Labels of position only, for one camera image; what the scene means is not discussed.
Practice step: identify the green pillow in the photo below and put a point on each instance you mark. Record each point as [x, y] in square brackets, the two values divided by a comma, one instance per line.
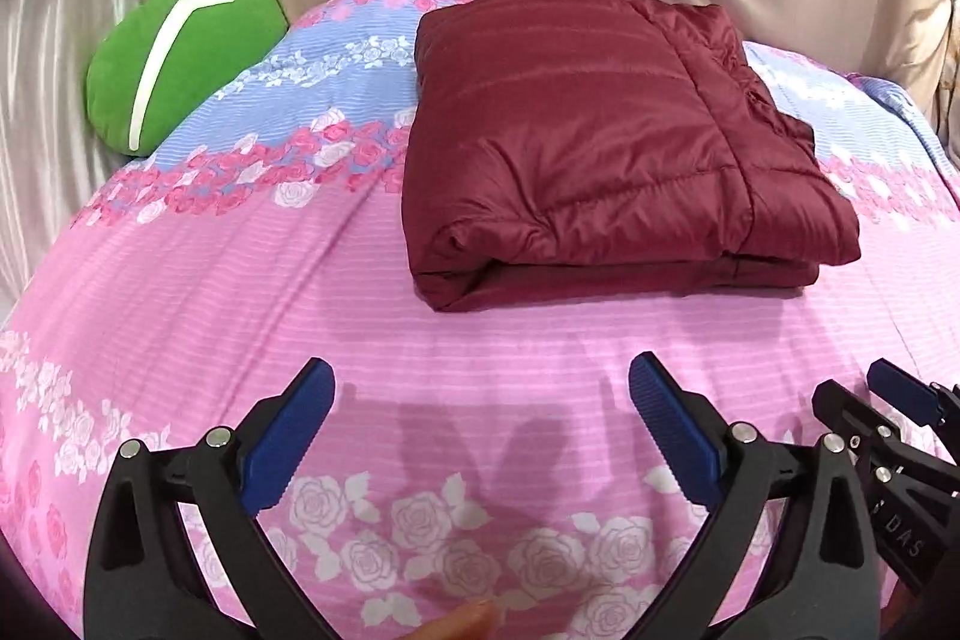
[217, 55]

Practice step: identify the person's left hand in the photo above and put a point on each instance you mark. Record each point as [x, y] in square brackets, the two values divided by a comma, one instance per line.
[457, 625]

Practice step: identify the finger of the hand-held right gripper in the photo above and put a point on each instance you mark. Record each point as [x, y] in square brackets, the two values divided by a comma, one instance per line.
[904, 389]
[851, 415]

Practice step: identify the pink floral bedsheet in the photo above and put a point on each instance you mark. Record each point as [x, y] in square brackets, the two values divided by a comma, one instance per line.
[225, 280]

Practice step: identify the maroon puffer jacket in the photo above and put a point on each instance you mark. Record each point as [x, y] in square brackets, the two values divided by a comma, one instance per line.
[585, 160]

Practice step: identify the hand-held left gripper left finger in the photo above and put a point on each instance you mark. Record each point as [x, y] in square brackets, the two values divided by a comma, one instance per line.
[289, 437]

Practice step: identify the silver satin curtain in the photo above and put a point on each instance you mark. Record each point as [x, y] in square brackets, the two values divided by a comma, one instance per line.
[45, 100]

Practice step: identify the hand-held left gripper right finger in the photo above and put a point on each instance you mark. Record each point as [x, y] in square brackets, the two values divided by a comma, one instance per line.
[675, 430]

